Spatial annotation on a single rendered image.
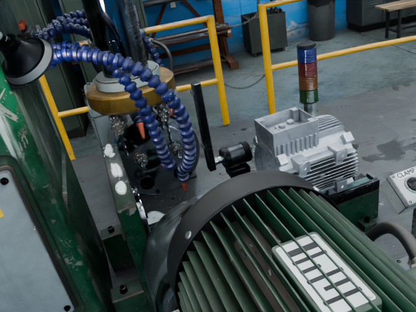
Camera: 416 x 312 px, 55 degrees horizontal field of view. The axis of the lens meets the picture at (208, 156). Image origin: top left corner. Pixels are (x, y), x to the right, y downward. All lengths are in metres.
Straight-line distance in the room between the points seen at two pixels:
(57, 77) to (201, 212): 3.72
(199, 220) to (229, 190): 0.04
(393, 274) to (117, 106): 0.58
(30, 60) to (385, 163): 1.19
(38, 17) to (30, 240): 3.30
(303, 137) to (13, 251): 0.65
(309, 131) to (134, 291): 0.54
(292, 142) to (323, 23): 5.04
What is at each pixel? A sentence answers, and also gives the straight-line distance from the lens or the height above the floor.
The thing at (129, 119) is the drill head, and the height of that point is 1.16.
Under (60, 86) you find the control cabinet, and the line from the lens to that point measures 4.06.
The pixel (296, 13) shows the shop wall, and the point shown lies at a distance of 6.22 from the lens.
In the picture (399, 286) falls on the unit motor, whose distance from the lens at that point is 0.29.
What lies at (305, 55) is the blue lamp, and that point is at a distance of 1.30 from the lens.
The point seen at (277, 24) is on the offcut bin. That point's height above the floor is 0.38.
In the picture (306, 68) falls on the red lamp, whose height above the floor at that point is 1.15.
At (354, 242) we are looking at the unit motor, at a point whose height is 1.35.
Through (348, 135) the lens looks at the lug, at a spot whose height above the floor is 1.09.
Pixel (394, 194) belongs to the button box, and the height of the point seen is 1.05.
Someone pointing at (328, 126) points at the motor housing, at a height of 1.10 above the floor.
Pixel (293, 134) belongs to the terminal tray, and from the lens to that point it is 0.95.
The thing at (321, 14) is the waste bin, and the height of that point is 0.36.
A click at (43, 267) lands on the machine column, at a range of 0.79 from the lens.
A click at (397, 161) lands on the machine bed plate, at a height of 0.80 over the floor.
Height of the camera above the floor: 1.56
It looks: 29 degrees down
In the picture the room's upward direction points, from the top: 11 degrees counter-clockwise
